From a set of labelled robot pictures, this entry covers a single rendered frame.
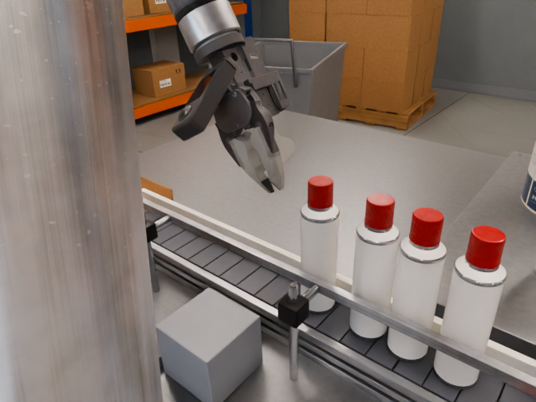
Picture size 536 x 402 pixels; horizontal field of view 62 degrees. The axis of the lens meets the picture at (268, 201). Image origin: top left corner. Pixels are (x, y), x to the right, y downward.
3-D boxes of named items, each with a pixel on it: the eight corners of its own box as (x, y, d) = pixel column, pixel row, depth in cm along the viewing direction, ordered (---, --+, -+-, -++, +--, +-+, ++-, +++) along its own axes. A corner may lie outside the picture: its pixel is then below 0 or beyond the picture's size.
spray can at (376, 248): (393, 325, 63) (411, 196, 53) (376, 347, 59) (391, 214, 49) (360, 309, 66) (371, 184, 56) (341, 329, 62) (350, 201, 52)
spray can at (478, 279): (482, 368, 56) (523, 230, 46) (469, 397, 52) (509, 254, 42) (442, 348, 59) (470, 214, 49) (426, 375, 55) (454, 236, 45)
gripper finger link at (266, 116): (287, 146, 58) (256, 85, 57) (280, 150, 57) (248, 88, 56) (265, 158, 62) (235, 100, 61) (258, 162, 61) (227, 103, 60)
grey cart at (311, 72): (266, 143, 362) (261, 16, 315) (342, 151, 341) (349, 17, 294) (215, 191, 290) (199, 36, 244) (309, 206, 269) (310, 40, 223)
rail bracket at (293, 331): (326, 356, 64) (330, 265, 56) (296, 391, 59) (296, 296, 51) (307, 346, 66) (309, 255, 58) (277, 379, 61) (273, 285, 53)
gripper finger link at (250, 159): (293, 180, 66) (269, 121, 64) (267, 195, 62) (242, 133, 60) (277, 183, 68) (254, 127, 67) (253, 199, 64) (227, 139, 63)
